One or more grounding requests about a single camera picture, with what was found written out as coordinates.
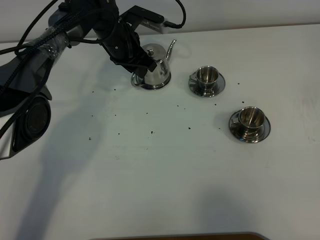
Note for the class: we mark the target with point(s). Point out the near stainless steel teacup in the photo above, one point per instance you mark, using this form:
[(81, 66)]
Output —
[(250, 118)]

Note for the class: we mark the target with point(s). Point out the stainless steel teacup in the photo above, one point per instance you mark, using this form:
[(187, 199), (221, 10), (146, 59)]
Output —
[(205, 77), (250, 118)]

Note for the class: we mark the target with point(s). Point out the far stainless steel teacup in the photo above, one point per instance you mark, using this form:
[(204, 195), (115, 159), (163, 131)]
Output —
[(205, 77)]

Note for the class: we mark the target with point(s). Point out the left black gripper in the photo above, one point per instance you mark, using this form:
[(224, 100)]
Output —
[(117, 39)]

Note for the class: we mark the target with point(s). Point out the stainless steel teapot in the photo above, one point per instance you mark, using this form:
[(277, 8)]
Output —
[(161, 75)]

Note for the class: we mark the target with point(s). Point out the stainless steel saucer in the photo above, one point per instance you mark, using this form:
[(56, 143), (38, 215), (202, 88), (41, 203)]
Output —
[(247, 135), (201, 90)]

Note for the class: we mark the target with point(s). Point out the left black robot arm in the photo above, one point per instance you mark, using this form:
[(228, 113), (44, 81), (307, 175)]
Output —
[(25, 111)]

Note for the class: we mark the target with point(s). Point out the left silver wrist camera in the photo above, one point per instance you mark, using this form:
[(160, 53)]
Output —
[(157, 27)]

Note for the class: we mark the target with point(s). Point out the far stainless steel saucer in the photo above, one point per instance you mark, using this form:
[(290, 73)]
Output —
[(201, 90)]

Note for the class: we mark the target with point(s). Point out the near stainless steel saucer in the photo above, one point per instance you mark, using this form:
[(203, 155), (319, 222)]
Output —
[(247, 135)]

